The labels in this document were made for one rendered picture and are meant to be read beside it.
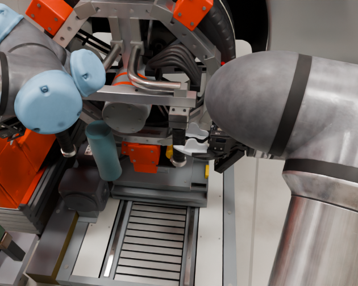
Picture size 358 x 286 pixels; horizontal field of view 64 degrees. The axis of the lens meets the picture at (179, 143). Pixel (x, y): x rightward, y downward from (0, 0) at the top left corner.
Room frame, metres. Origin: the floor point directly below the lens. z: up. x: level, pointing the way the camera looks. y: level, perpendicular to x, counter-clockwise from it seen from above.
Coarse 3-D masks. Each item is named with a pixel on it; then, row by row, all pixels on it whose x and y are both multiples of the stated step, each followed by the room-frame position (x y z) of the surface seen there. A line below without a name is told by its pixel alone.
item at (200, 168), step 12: (204, 168) 0.96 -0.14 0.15; (192, 180) 0.88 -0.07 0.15; (204, 180) 0.88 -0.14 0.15; (120, 192) 0.79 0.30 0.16; (132, 192) 0.79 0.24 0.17; (144, 192) 0.80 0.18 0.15; (156, 192) 0.80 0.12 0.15; (168, 192) 0.80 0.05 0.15; (180, 192) 0.80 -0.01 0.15; (192, 192) 0.80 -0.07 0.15; (204, 192) 0.80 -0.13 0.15; (180, 204) 0.76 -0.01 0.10; (192, 204) 0.75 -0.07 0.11; (204, 204) 0.75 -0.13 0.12
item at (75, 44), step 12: (84, 24) 0.99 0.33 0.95; (144, 24) 0.86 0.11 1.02; (84, 36) 0.88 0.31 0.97; (144, 36) 0.87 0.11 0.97; (72, 48) 0.88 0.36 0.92; (84, 48) 0.99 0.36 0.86; (96, 48) 0.88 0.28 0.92; (108, 48) 0.87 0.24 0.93; (144, 48) 0.86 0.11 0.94; (156, 48) 0.90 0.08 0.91; (120, 60) 0.87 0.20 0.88; (108, 72) 0.87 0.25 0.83; (156, 72) 0.90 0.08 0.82; (168, 72) 0.85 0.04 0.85; (180, 72) 0.85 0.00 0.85; (204, 72) 0.84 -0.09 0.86; (108, 84) 0.99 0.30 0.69; (204, 84) 0.87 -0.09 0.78; (156, 108) 0.93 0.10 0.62; (168, 108) 0.86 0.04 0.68; (192, 108) 0.82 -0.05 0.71; (156, 120) 0.85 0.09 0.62
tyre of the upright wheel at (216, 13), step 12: (72, 0) 0.86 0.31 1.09; (216, 0) 0.89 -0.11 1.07; (216, 12) 0.83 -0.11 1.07; (228, 12) 0.95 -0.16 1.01; (204, 24) 0.82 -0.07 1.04; (216, 24) 0.81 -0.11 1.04; (228, 24) 0.87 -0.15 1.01; (216, 36) 0.81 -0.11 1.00; (228, 36) 0.82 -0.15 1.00; (228, 48) 0.81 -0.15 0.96; (228, 60) 0.81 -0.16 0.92
